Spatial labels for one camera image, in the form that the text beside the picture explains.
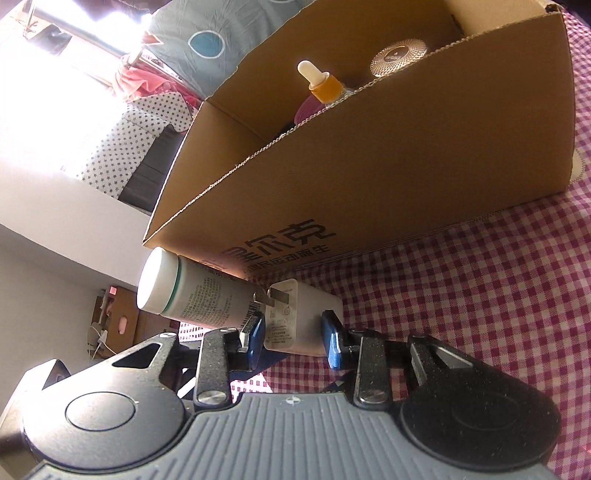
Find white pill bottle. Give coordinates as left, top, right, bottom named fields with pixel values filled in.
left=136, top=248, right=267, bottom=333

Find pink hanging clothes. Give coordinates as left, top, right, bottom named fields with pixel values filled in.
left=115, top=55, right=205, bottom=101

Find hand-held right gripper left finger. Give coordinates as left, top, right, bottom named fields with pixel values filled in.
left=111, top=313, right=267, bottom=409

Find dark jar with gold lid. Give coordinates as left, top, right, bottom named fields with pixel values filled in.
left=369, top=39, right=428, bottom=80

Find green dropper bottle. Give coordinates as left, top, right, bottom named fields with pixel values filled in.
left=298, top=60, right=357, bottom=108

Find white charger plug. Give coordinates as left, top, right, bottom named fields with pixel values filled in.
left=262, top=279, right=344, bottom=357

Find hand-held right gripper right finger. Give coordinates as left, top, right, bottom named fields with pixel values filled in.
left=322, top=310, right=468, bottom=411

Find brown cardboard box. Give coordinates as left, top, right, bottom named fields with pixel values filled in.
left=142, top=0, right=575, bottom=287

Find white star-print cloth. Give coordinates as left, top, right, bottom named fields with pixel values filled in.
left=78, top=92, right=197, bottom=200

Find pink checked tablecloth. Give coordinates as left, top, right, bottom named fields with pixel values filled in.
left=178, top=0, right=591, bottom=480

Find blue sheet with circles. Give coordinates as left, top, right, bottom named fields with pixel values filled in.
left=147, top=0, right=315, bottom=100

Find brown wooden shelf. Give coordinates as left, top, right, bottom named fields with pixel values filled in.
left=89, top=286, right=140, bottom=352

